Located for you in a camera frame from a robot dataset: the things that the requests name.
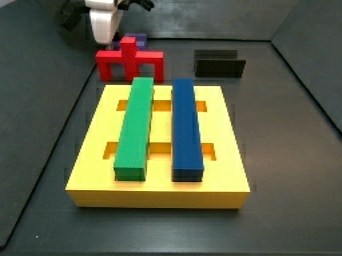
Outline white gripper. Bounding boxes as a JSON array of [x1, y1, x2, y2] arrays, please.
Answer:
[[90, 9, 123, 44]]

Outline purple E-shaped block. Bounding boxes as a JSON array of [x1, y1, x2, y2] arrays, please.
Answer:
[[112, 33, 147, 50]]

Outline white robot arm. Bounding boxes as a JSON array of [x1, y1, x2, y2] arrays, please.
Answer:
[[84, 0, 123, 45]]

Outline black L-shaped fixture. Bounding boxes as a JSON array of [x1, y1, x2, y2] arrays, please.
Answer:
[[194, 50, 246, 78]]

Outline yellow slotted board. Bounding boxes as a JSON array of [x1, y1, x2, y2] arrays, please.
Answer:
[[66, 85, 250, 209]]

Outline red E-shaped block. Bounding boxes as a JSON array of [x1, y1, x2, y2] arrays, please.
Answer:
[[95, 37, 165, 82]]

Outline green long bar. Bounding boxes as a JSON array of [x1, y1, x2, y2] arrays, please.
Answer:
[[114, 77, 154, 181]]

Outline blue long bar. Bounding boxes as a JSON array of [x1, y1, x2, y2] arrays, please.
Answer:
[[171, 79, 205, 182]]

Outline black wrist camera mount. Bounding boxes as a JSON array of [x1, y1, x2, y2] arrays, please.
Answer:
[[58, 0, 90, 31]]

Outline black camera cable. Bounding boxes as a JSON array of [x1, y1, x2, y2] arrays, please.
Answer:
[[116, 0, 157, 12]]

